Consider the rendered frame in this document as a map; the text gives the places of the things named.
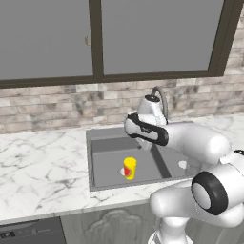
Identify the brass window latch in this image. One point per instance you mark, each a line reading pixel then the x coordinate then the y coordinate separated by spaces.
pixel 85 40

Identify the grey double basin sink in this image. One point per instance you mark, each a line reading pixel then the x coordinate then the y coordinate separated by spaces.
pixel 108 158

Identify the yellow cup with red mark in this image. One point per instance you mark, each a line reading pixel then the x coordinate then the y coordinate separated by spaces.
pixel 130 166

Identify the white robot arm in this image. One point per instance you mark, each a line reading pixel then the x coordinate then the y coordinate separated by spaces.
pixel 197 143

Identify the dark framed window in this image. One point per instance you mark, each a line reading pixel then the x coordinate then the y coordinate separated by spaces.
pixel 95 38

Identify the grey carved cupboard door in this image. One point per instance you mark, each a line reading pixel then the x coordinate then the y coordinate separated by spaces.
pixel 111 225

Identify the grey curved tap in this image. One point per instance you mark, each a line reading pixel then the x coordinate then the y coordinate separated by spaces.
pixel 162 97

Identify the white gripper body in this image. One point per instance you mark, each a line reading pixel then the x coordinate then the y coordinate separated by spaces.
pixel 145 145

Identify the dark grey dishwasher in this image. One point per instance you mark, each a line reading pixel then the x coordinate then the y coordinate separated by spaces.
pixel 30 232

